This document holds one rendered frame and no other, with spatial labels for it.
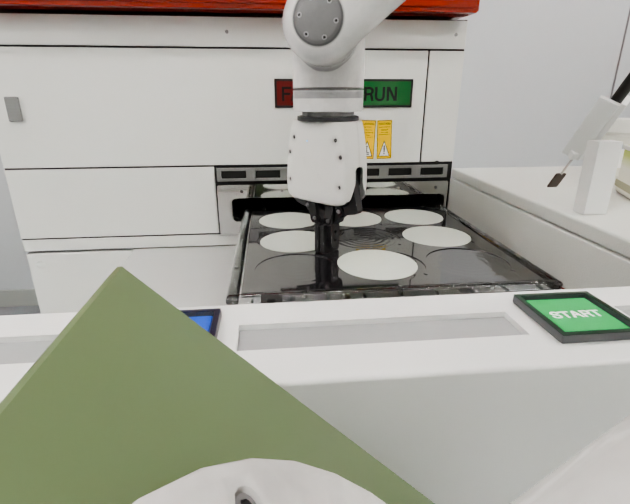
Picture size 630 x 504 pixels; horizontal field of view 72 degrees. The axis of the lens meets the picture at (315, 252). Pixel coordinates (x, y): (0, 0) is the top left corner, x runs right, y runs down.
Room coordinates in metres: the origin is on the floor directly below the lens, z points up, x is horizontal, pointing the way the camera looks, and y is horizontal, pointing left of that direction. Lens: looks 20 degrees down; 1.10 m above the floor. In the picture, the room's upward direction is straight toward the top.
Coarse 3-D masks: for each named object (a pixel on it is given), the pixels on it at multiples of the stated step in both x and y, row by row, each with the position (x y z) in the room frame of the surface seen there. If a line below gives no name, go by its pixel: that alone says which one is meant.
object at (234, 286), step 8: (248, 216) 0.72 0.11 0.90; (248, 224) 0.68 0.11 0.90; (240, 232) 0.63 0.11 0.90; (240, 240) 0.59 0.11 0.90; (240, 248) 0.55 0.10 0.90; (240, 256) 0.52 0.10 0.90; (240, 264) 0.50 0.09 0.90; (232, 272) 0.47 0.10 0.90; (240, 272) 0.47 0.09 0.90; (232, 280) 0.45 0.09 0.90; (240, 280) 0.45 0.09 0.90; (232, 288) 0.42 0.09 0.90; (240, 288) 0.44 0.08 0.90
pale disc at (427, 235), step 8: (408, 232) 0.63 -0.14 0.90; (416, 232) 0.63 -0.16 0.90; (424, 232) 0.63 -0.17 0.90; (432, 232) 0.63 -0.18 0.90; (440, 232) 0.63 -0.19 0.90; (448, 232) 0.63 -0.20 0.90; (456, 232) 0.63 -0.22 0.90; (416, 240) 0.60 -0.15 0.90; (424, 240) 0.60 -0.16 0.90; (432, 240) 0.60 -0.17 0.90; (440, 240) 0.60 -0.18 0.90; (448, 240) 0.60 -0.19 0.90; (456, 240) 0.60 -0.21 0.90; (464, 240) 0.60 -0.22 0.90
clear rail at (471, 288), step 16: (368, 288) 0.42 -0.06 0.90; (384, 288) 0.42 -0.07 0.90; (416, 288) 0.43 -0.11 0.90; (432, 288) 0.43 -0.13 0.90; (448, 288) 0.43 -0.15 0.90; (464, 288) 0.43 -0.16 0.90; (480, 288) 0.43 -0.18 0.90; (496, 288) 0.43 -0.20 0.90; (512, 288) 0.43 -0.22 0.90; (528, 288) 0.44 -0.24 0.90; (544, 288) 0.44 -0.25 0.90
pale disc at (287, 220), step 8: (264, 216) 0.73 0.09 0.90; (272, 216) 0.73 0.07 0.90; (280, 216) 0.73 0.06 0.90; (288, 216) 0.73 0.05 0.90; (296, 216) 0.73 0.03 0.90; (304, 216) 0.73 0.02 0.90; (264, 224) 0.68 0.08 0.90; (272, 224) 0.68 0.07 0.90; (280, 224) 0.68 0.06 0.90; (288, 224) 0.68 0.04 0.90; (296, 224) 0.68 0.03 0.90; (304, 224) 0.68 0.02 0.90; (312, 224) 0.68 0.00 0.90
